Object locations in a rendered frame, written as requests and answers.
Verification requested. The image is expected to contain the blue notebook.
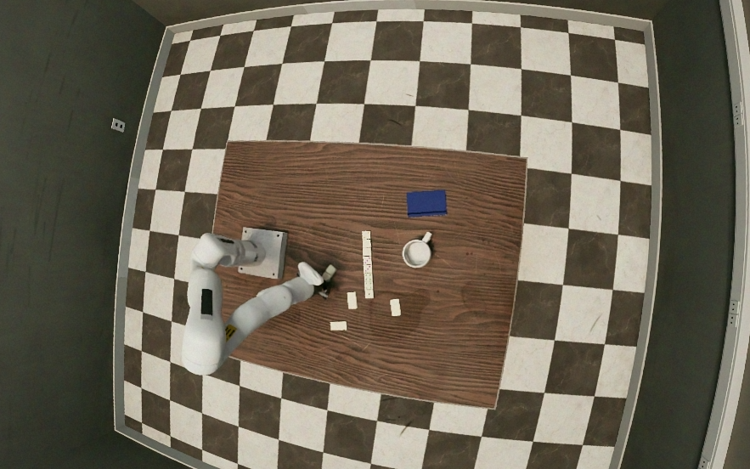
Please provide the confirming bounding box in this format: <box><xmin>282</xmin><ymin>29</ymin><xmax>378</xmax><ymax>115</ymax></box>
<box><xmin>407</xmin><ymin>190</ymin><xmax>447</xmax><ymax>218</ymax></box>

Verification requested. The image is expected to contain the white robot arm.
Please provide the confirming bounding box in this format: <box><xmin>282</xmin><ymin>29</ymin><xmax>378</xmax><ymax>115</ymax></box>
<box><xmin>182</xmin><ymin>233</ymin><xmax>324</xmax><ymax>376</ymax></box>

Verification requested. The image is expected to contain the white mug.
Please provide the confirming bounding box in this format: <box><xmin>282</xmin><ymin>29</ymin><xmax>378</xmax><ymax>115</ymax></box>
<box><xmin>403</xmin><ymin>232</ymin><xmax>432</xmax><ymax>268</ymax></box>

